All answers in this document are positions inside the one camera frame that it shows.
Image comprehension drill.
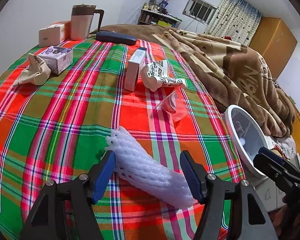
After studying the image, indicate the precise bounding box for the small purple printed box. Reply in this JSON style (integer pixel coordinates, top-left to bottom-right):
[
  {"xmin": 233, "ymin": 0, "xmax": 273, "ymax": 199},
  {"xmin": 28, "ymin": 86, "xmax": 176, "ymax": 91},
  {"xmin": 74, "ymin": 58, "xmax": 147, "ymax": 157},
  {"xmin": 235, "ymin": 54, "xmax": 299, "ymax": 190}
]
[{"xmin": 37, "ymin": 46, "xmax": 73, "ymax": 75}]

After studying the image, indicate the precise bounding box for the barred window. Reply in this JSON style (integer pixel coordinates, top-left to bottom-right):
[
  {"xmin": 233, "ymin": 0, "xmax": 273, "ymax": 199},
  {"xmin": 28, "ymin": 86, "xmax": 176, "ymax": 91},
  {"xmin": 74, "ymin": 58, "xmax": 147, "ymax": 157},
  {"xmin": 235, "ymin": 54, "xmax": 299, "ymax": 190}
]
[{"xmin": 183, "ymin": 0, "xmax": 217, "ymax": 25}]

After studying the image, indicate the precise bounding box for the crumpled beige paper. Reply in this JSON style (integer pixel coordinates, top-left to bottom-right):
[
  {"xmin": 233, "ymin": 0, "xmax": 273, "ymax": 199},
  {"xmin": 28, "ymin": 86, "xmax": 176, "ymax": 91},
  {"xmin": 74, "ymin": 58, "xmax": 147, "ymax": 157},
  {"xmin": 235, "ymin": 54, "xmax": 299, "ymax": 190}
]
[{"xmin": 13, "ymin": 53, "xmax": 51, "ymax": 86}]

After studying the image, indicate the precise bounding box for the white foam fruit net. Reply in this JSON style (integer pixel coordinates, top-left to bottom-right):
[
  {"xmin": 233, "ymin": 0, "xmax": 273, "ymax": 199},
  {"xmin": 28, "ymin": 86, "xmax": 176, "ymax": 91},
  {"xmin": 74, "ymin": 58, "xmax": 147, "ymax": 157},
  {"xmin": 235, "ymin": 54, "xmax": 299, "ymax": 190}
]
[{"xmin": 106, "ymin": 126, "xmax": 196, "ymax": 209}]

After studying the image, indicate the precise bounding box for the dark blue glasses case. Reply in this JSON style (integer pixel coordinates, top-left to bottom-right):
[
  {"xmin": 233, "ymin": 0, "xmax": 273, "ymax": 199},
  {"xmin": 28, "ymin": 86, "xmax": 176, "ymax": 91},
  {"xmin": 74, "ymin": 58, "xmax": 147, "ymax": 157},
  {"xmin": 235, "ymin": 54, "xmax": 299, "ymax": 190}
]
[{"xmin": 96, "ymin": 31, "xmax": 137, "ymax": 46}]

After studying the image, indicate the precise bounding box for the brown fleece blanket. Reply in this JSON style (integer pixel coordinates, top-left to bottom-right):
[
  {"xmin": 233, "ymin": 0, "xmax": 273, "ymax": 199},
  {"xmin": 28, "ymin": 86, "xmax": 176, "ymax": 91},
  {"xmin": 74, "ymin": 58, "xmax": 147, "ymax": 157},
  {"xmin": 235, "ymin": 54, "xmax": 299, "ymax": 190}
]
[{"xmin": 101, "ymin": 24, "xmax": 295, "ymax": 138}]

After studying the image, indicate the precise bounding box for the beige mug with brown lid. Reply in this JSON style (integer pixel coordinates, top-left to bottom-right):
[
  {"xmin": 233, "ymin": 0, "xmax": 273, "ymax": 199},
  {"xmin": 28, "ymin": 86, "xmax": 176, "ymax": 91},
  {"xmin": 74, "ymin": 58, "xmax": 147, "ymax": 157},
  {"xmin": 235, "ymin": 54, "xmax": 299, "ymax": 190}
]
[{"xmin": 70, "ymin": 4, "xmax": 104, "ymax": 41}]

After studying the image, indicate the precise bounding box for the colourful plaid bed cloth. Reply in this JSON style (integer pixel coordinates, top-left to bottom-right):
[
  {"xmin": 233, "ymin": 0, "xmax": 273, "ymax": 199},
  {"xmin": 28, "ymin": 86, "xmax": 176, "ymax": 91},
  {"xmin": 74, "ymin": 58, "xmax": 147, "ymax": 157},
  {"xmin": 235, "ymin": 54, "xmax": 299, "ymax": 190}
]
[{"xmin": 0, "ymin": 38, "xmax": 244, "ymax": 239}]

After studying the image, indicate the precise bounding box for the patterned white paper bag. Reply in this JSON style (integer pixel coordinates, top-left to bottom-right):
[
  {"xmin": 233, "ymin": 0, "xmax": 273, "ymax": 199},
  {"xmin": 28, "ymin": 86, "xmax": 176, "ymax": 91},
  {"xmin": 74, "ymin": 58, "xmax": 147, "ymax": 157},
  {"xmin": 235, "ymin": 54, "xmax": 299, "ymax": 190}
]
[{"xmin": 140, "ymin": 60, "xmax": 187, "ymax": 92}]

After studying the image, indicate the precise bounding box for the right hand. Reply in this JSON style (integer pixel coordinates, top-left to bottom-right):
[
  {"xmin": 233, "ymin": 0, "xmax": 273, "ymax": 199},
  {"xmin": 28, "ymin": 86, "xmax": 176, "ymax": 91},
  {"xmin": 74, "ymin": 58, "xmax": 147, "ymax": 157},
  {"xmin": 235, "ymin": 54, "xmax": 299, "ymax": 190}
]
[{"xmin": 273, "ymin": 205, "xmax": 300, "ymax": 239}]

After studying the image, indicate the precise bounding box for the tall white blue carton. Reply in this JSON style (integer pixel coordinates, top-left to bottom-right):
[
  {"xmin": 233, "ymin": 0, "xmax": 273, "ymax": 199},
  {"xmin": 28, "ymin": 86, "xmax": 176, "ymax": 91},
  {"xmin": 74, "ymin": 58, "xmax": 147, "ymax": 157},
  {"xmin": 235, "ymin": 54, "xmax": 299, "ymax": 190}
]
[{"xmin": 124, "ymin": 47, "xmax": 147, "ymax": 92}]

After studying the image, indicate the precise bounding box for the orange wooden wardrobe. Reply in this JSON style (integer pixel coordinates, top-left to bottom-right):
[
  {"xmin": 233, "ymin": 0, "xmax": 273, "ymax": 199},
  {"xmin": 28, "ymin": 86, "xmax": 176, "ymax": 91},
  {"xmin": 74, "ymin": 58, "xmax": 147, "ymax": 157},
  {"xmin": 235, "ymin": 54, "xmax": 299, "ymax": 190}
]
[{"xmin": 249, "ymin": 17, "xmax": 298, "ymax": 79}]

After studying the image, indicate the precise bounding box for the white orange small box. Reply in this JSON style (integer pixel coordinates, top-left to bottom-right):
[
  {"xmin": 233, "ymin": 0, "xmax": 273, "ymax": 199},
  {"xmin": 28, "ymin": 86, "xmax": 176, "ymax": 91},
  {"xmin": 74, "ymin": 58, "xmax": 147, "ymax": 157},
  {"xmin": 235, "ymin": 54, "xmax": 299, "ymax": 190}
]
[{"xmin": 38, "ymin": 21, "xmax": 71, "ymax": 47}]

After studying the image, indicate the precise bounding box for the clear plastic wrapper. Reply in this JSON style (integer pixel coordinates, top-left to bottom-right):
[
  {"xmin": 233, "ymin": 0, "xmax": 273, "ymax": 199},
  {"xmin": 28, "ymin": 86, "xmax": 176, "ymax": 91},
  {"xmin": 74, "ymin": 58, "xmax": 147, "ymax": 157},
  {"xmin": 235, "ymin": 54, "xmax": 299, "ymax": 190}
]
[{"xmin": 153, "ymin": 89, "xmax": 188, "ymax": 122}]

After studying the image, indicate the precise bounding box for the patterned window curtain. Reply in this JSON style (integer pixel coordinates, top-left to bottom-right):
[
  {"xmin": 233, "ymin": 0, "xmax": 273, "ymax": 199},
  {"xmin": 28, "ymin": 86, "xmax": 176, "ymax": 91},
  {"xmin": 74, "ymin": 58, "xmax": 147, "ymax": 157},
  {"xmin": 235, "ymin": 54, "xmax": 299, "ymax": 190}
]
[{"xmin": 204, "ymin": 0, "xmax": 263, "ymax": 46}]

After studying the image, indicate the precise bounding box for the dark cluttered shelf unit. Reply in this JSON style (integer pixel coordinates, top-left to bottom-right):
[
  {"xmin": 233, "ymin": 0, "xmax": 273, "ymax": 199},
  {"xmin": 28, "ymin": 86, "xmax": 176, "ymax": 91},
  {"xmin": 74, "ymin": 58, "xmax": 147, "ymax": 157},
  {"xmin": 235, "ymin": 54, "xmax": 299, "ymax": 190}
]
[{"xmin": 137, "ymin": 0, "xmax": 182, "ymax": 28}]

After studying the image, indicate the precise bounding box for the white round trash bin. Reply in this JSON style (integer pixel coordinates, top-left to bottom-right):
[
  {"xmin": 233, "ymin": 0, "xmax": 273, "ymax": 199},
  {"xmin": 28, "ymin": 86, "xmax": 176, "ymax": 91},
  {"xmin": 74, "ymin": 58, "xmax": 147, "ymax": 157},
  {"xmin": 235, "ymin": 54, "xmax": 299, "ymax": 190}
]
[{"xmin": 224, "ymin": 105, "xmax": 268, "ymax": 178}]

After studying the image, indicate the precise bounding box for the grey drawer cabinet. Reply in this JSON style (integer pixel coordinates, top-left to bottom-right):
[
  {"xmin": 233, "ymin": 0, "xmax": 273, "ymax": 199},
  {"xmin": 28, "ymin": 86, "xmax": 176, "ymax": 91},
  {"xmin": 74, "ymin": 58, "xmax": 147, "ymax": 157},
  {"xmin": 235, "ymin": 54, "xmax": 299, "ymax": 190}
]
[{"xmin": 256, "ymin": 174, "xmax": 300, "ymax": 211}]

